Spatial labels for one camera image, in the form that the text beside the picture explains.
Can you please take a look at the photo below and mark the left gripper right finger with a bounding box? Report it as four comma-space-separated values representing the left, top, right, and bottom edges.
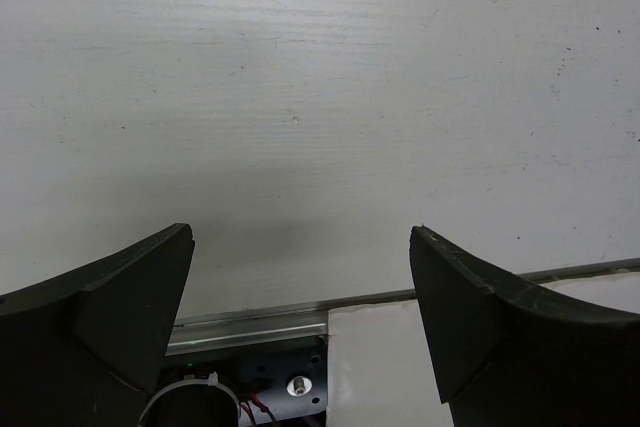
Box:
410, 227, 639, 426

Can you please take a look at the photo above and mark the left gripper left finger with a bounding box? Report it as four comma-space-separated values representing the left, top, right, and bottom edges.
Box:
1, 223, 195, 426

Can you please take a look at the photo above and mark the aluminium rail frame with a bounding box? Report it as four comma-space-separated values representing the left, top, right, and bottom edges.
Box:
164, 256, 640, 356

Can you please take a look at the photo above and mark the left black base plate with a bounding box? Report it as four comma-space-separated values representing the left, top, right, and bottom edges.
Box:
139, 335, 328, 426

